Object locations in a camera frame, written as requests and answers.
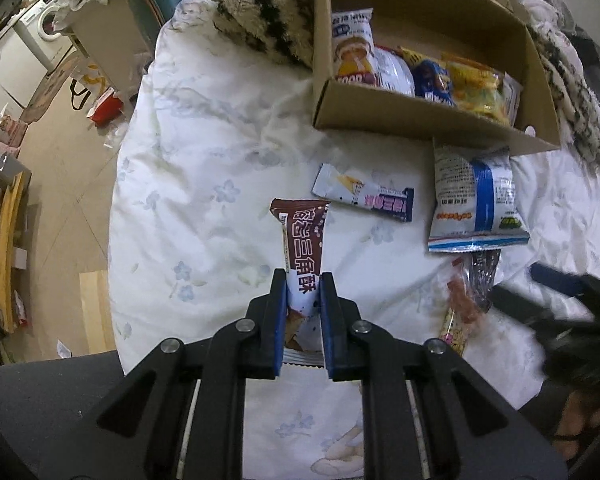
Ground clear orange candy packet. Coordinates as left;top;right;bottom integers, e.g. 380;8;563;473
439;257;483;356

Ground dark braised meat packet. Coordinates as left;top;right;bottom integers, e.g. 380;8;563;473
469;249;501;313

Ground blue white chip bag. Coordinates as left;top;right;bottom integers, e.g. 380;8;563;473
428;144;530;254

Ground purple white wafer bar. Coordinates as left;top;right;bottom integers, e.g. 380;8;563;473
312;164;415;222

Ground brown white triangle crisp bar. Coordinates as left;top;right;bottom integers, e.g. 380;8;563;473
270;198;329;367

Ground white cartoon rice cake pack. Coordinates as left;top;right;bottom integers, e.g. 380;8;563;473
332;8;379;87

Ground white floral bed sheet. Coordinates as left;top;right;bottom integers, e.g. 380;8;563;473
108;0;600;479

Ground pile of crumpled clothes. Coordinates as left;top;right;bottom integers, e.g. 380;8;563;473
510;0;600;171

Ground yellow chip bag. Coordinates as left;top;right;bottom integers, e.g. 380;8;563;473
442;52;524;127

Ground dark blue snack bag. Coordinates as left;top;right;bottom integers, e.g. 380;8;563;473
401;47;455;106

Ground red plastic bag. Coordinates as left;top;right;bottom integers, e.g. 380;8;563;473
86;87;123;128

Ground white grey snack bag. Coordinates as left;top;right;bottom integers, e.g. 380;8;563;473
375;46;415;96

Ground brown cardboard box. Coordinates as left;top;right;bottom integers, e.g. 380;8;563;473
313;0;560;155

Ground white washing machine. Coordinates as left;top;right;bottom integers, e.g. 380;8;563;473
14;0;72;74

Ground cream black fuzzy blanket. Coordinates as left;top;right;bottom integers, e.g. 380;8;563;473
211;0;314;68

